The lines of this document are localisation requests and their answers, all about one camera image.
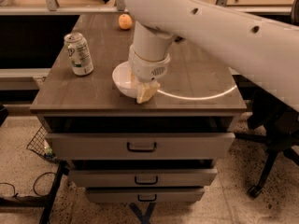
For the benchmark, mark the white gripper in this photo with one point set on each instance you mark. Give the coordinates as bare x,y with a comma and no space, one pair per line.
147,67

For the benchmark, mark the white bowl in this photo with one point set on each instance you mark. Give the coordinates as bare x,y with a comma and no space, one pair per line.
122,78

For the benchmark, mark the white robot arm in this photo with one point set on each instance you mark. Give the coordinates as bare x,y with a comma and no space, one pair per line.
264,51

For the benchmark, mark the grey drawer cabinet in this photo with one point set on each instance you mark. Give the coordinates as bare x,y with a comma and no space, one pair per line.
198,95

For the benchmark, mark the green white soda can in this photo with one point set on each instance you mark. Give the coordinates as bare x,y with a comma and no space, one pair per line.
78,54

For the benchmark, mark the orange fruit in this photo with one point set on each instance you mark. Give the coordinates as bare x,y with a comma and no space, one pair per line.
125,22

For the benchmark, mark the middle drawer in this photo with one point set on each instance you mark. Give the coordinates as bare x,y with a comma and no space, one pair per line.
143,178

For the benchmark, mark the drawer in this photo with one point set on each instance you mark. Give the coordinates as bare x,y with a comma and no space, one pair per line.
144,195
143,178
139,146

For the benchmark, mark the top drawer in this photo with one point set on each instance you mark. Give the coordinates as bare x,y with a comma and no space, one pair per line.
139,146

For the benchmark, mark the black table leg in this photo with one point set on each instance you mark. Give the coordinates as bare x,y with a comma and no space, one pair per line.
52,195

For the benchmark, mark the bottom drawer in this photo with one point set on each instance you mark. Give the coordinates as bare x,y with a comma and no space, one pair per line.
144,195

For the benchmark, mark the black office chair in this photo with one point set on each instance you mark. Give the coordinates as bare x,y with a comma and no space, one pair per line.
282,132

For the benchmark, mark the black wire basket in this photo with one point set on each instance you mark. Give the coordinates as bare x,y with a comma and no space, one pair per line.
40,146

